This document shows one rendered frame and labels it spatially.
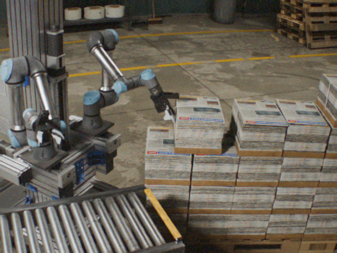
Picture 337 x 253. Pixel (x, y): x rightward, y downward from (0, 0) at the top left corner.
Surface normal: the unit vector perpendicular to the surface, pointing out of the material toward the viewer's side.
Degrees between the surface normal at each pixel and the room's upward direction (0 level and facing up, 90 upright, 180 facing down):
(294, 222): 89
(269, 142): 90
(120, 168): 0
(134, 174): 0
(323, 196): 90
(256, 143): 90
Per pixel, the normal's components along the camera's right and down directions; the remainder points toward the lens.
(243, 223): 0.00, 0.46
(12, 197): 0.05, -0.89
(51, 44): -0.49, 0.38
